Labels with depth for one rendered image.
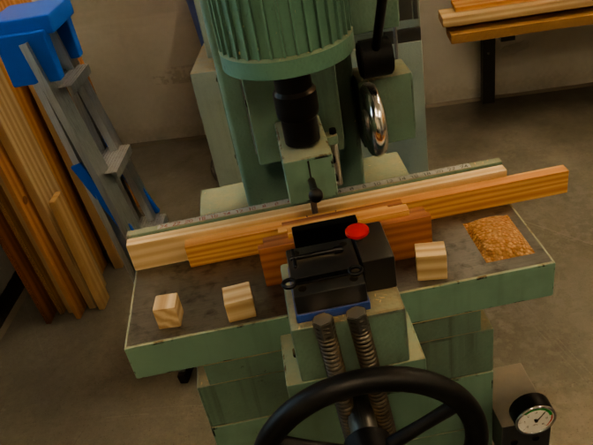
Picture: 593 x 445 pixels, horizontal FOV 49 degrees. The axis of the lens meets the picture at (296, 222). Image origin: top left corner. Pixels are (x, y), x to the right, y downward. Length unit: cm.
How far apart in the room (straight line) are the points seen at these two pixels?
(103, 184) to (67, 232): 65
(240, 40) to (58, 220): 161
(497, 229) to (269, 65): 41
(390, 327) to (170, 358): 32
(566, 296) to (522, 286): 133
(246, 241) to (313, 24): 36
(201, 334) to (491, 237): 43
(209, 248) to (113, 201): 78
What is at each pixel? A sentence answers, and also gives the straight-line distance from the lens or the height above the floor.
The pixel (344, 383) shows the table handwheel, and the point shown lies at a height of 95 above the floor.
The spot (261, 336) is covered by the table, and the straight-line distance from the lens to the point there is 91.
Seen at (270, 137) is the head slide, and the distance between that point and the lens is 101.
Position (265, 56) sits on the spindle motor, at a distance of 79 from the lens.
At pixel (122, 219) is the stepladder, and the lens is 177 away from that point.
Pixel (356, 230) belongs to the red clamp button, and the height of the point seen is 102.
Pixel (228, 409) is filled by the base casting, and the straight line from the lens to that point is 100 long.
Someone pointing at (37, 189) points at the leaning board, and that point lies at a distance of 232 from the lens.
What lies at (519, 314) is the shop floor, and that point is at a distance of 219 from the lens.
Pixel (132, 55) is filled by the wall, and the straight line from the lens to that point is 349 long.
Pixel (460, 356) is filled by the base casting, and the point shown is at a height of 76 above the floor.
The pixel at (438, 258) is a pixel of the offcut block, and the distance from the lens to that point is 89.
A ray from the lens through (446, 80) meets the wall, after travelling 348.
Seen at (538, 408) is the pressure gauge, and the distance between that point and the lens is 104.
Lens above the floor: 149
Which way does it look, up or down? 33 degrees down
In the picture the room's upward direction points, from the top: 11 degrees counter-clockwise
